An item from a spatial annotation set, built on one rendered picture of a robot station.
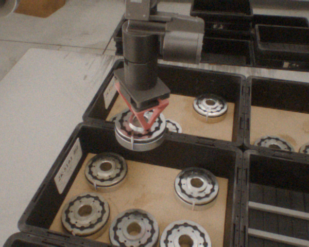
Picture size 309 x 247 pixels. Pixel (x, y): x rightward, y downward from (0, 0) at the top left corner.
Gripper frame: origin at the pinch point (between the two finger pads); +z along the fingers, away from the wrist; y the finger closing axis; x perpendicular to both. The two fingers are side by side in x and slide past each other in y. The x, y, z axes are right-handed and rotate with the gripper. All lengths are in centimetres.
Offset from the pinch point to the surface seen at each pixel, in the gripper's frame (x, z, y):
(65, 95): 3, 36, 59
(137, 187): 2.1, 21.3, -1.2
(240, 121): -27.5, 12.5, -1.1
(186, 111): -23.6, 21.7, 16.4
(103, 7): -97, 113, 281
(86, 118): 6.8, 11.9, 17.3
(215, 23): -108, 55, 107
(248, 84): -38.3, 11.4, 8.6
